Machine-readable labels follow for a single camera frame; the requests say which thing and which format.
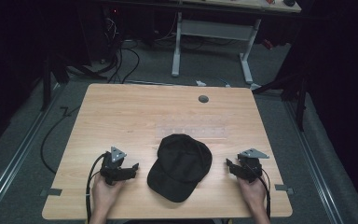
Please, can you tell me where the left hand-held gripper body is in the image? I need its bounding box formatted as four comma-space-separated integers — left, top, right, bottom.
100, 146, 128, 187

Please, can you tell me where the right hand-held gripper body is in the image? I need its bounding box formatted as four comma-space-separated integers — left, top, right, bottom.
237, 147, 270, 184

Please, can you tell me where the black baseball cap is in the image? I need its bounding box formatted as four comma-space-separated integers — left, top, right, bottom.
146, 133, 213, 203

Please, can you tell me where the person's right hand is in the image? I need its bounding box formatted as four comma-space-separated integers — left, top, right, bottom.
236, 176, 268, 217

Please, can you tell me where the person's left hand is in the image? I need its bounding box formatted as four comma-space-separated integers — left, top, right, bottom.
90, 173, 126, 217

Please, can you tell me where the grey tape piece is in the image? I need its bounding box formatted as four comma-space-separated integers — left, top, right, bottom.
39, 188, 63, 198
274, 183, 295, 196

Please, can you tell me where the black metal stand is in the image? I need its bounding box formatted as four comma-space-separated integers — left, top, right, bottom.
251, 70, 310, 133
39, 54, 108, 112

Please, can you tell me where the red object under desk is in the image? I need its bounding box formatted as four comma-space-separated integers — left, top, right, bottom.
262, 38, 275, 51

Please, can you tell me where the white-framed wooden desk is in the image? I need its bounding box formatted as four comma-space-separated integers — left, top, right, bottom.
170, 0, 303, 86

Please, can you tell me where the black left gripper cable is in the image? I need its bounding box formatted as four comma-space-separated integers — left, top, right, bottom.
85, 152, 109, 224

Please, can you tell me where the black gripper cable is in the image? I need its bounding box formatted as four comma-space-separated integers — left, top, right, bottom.
85, 152, 109, 224
258, 173, 272, 220

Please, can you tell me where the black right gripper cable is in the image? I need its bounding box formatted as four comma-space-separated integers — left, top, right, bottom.
258, 173, 272, 220

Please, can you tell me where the metal floor rail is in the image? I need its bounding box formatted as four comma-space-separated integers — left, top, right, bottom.
0, 83, 67, 219
282, 100, 345, 224

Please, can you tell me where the black floor cable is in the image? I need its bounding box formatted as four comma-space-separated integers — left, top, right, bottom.
39, 105, 82, 175

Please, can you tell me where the bundle of black cables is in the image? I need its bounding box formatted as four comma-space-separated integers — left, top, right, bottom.
101, 15, 142, 85

